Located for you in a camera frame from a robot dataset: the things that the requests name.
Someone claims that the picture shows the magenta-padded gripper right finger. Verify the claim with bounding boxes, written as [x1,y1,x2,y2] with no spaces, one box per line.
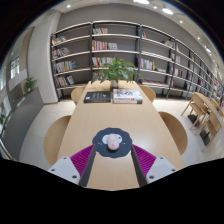
[130,143,179,188]

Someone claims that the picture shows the grey counter partition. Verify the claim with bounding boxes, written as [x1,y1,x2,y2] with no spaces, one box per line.
[1,87,46,161]

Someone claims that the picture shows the green potted plant white pot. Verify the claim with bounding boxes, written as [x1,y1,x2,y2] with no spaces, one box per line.
[90,58,141,89]

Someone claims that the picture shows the white cover book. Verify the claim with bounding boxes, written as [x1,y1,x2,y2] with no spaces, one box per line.
[112,88,144,101]

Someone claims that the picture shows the black hardcover book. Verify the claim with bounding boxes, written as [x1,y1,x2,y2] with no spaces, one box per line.
[83,90,112,104]

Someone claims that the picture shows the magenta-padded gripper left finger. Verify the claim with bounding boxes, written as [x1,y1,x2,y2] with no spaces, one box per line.
[47,143,97,188]

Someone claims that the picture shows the black cartoon-face mouse pad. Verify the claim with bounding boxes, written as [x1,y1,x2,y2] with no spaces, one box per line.
[92,127,133,159]

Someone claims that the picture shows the pale pink computer mouse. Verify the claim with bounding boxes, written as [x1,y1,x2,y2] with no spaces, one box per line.
[102,133,123,151]

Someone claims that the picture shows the slatted wooden chairs and tables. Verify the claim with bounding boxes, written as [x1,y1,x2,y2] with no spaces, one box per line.
[180,92,224,153]

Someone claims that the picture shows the small green floor plant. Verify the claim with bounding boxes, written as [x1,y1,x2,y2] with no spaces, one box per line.
[22,77,38,95]

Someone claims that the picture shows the ceiling lights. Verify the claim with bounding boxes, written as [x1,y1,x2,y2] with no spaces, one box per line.
[64,0,214,54]

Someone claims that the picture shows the grey bookshelf unit with books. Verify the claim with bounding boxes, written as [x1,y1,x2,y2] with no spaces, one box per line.
[49,19,224,104]

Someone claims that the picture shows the red spine book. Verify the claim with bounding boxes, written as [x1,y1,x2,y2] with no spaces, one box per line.
[112,98,144,105]

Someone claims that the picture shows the round-backed wooden chair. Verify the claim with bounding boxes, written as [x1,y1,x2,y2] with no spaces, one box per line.
[157,110,189,156]
[43,114,72,166]
[138,84,157,104]
[70,86,87,104]

